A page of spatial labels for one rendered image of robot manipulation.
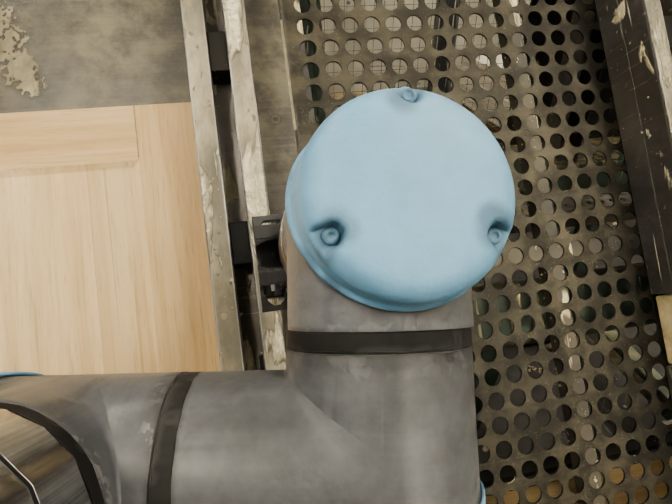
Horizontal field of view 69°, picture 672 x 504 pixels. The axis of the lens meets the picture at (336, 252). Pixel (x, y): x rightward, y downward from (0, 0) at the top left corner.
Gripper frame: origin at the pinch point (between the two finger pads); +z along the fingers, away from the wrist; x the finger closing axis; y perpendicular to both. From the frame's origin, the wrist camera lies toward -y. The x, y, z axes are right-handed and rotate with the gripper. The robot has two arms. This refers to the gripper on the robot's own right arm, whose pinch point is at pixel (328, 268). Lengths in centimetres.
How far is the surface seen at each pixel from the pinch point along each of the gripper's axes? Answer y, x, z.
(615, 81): -38.3, -18.5, 1.6
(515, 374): -89, 42, 137
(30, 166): 27.3, -13.1, 0.2
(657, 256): -38.4, 3.2, 0.5
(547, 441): -85, 61, 113
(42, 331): 27.5, 2.7, 0.5
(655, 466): -49, 35, 20
